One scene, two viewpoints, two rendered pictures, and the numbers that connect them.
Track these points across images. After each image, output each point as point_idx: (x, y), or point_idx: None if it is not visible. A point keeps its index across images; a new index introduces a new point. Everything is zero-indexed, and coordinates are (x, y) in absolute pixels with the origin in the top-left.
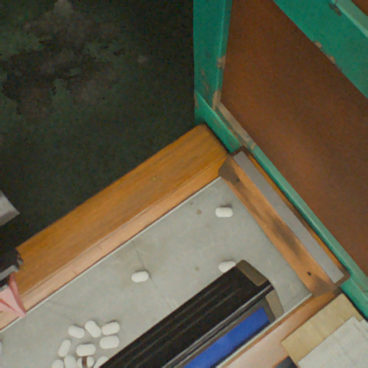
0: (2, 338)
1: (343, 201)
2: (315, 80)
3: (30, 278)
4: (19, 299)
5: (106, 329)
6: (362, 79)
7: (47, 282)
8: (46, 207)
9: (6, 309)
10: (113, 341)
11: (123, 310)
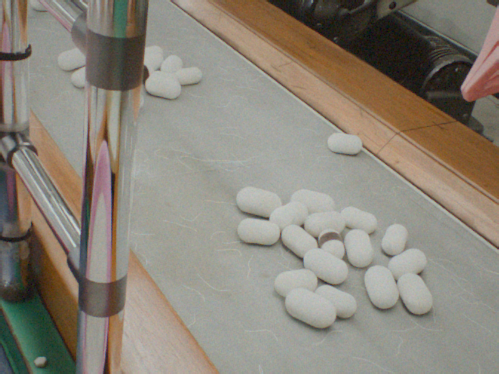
0: (361, 158)
1: None
2: None
3: (493, 183)
4: (497, 83)
5: (414, 276)
6: None
7: (493, 204)
8: None
9: (488, 42)
10: (390, 284)
11: (460, 331)
